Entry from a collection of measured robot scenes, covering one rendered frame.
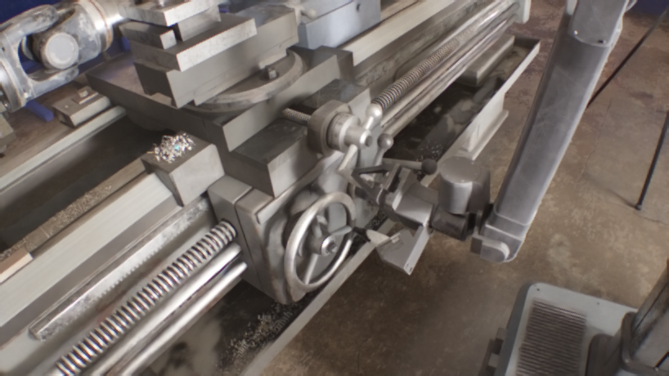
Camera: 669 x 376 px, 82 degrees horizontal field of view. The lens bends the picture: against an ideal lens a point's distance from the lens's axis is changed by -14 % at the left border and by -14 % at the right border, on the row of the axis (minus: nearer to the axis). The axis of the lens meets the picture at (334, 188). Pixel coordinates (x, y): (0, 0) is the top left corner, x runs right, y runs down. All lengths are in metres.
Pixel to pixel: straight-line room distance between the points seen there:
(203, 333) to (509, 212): 0.79
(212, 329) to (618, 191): 1.79
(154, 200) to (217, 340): 0.43
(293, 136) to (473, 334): 0.99
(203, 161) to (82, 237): 0.25
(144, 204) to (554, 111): 0.66
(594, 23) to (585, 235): 1.57
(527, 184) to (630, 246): 1.43
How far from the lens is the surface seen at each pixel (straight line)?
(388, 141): 0.91
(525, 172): 0.56
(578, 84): 0.49
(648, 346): 1.05
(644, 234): 2.07
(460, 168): 0.62
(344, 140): 0.78
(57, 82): 0.91
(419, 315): 1.56
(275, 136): 0.81
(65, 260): 0.80
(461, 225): 0.65
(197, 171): 0.83
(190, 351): 1.12
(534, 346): 1.25
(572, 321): 1.33
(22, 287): 0.80
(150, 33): 0.79
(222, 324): 1.14
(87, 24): 0.90
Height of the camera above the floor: 1.31
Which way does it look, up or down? 40 degrees down
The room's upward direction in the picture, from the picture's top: 7 degrees counter-clockwise
